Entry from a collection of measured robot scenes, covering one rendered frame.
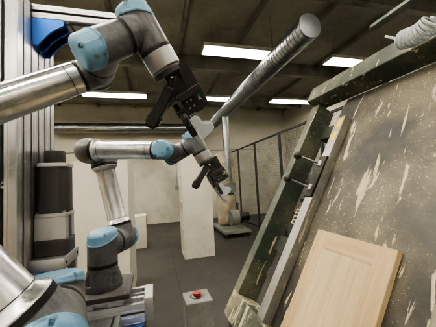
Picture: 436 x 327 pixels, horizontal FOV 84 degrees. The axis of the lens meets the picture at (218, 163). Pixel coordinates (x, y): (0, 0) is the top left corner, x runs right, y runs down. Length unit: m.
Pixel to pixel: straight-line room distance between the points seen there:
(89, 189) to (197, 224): 2.27
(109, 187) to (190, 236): 3.64
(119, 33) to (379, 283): 0.86
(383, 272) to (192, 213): 4.11
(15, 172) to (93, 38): 0.43
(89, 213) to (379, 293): 2.90
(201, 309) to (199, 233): 3.63
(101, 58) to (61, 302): 0.44
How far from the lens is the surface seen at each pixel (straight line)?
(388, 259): 0.83
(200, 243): 4.84
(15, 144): 0.84
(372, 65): 1.28
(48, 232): 0.90
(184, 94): 0.59
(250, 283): 1.32
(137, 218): 5.86
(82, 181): 3.23
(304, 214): 1.10
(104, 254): 1.12
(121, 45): 0.58
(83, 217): 3.24
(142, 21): 0.61
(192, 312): 1.21
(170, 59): 0.59
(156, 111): 0.61
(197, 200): 4.70
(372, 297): 0.83
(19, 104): 0.66
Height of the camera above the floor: 1.45
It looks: 4 degrees up
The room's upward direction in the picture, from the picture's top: 3 degrees counter-clockwise
